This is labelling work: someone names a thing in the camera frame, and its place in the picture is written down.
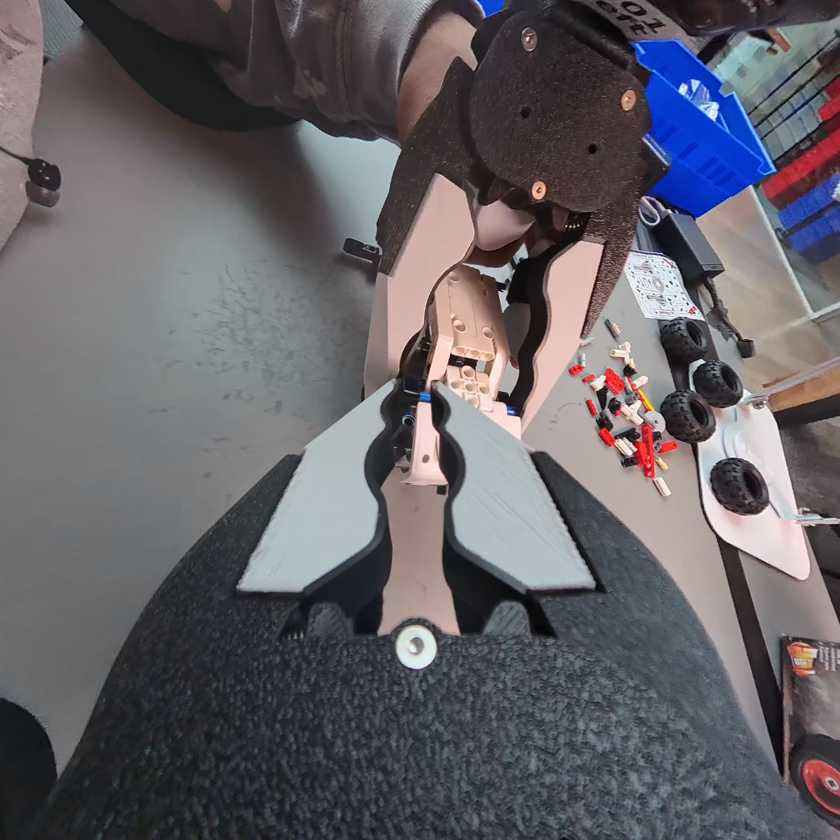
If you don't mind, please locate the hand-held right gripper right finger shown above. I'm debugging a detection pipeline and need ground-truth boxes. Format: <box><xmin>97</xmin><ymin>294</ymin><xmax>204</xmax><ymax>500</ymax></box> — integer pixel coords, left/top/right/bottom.
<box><xmin>432</xmin><ymin>382</ymin><xmax>598</xmax><ymax>597</ymax></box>

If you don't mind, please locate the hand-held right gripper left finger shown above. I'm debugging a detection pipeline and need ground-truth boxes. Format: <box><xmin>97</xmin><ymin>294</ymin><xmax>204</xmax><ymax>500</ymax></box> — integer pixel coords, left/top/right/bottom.
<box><xmin>235</xmin><ymin>379</ymin><xmax>400</xmax><ymax>597</ymax></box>

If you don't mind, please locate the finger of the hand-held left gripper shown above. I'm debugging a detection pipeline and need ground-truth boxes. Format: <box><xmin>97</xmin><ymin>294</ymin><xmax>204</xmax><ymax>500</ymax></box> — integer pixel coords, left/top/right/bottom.
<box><xmin>363</xmin><ymin>172</ymin><xmax>481</xmax><ymax>403</ymax></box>
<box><xmin>505</xmin><ymin>243</ymin><xmax>605</xmax><ymax>431</ymax></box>

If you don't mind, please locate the white toy truck model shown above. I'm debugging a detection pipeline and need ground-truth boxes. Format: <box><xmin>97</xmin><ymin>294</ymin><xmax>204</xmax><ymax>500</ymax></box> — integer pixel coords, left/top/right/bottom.
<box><xmin>343</xmin><ymin>236</ymin><xmax>526</xmax><ymax>496</ymax></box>

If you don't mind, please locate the white curved panel brick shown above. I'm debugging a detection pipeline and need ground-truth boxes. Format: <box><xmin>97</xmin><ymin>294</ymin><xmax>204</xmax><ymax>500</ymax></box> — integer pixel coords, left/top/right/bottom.
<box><xmin>399</xmin><ymin>403</ymin><xmax>450</xmax><ymax>488</ymax></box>

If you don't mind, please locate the person's left forearm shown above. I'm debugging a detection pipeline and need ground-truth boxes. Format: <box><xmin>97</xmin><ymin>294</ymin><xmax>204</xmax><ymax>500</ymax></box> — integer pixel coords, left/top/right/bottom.
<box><xmin>66</xmin><ymin>0</ymin><xmax>483</xmax><ymax>142</ymax></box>

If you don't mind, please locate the grey desk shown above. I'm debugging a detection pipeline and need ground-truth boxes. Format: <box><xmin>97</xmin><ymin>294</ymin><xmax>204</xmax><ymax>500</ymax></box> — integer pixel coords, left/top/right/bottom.
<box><xmin>0</xmin><ymin>26</ymin><xmax>840</xmax><ymax>840</ymax></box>

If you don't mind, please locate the white sticker sheet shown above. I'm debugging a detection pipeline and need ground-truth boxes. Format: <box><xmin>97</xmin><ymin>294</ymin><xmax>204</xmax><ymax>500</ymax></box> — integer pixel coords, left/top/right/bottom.
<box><xmin>623</xmin><ymin>252</ymin><xmax>706</xmax><ymax>322</ymax></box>

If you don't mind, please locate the black rubber tyre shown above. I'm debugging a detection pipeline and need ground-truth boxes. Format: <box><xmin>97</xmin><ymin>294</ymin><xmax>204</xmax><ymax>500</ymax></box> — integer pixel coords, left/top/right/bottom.
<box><xmin>659</xmin><ymin>318</ymin><xmax>711</xmax><ymax>362</ymax></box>
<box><xmin>692</xmin><ymin>360</ymin><xmax>744</xmax><ymax>409</ymax></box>
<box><xmin>659</xmin><ymin>390</ymin><xmax>718</xmax><ymax>444</ymax></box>
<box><xmin>709</xmin><ymin>458</ymin><xmax>770</xmax><ymax>516</ymax></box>

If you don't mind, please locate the pile of red white bricks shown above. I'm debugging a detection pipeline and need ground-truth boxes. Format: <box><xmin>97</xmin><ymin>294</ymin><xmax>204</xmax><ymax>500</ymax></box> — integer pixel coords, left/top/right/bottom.
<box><xmin>570</xmin><ymin>318</ymin><xmax>680</xmax><ymax>497</ymax></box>

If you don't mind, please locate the clear plastic bag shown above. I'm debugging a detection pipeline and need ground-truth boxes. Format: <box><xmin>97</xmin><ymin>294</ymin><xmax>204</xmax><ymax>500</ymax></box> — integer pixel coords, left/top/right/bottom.
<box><xmin>679</xmin><ymin>77</ymin><xmax>723</xmax><ymax>120</ymax></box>

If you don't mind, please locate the plain blue storage bin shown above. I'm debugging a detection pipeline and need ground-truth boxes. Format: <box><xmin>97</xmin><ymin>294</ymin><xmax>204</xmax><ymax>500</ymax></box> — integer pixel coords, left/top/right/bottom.
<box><xmin>633</xmin><ymin>39</ymin><xmax>777</xmax><ymax>217</ymax></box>

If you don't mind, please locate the frosted glass partition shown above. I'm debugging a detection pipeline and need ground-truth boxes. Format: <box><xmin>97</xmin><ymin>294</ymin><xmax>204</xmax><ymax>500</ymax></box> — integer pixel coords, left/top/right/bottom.
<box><xmin>709</xmin><ymin>26</ymin><xmax>840</xmax><ymax>322</ymax></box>

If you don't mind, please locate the white lamp base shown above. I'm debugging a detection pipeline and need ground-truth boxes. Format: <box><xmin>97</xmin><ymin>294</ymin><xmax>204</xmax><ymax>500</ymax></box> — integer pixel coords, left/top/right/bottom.
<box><xmin>696</xmin><ymin>394</ymin><xmax>815</xmax><ymax>581</ymax></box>

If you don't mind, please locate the black padded cushion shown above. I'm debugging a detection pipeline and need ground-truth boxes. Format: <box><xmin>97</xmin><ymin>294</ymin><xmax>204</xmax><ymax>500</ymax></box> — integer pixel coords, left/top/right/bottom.
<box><xmin>0</xmin><ymin>699</ymin><xmax>58</xmax><ymax>840</ymax></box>
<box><xmin>66</xmin><ymin>0</ymin><xmax>309</xmax><ymax>132</ymax></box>

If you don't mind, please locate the black toy set box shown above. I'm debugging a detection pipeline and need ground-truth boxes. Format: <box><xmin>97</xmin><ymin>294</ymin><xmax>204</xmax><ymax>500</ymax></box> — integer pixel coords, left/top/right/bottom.
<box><xmin>781</xmin><ymin>635</ymin><xmax>840</xmax><ymax>824</ymax></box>

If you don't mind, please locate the black clip microphone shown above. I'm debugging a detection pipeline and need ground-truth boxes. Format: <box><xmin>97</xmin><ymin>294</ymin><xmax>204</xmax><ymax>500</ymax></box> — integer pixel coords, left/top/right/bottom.
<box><xmin>26</xmin><ymin>157</ymin><xmax>63</xmax><ymax>208</ymax></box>

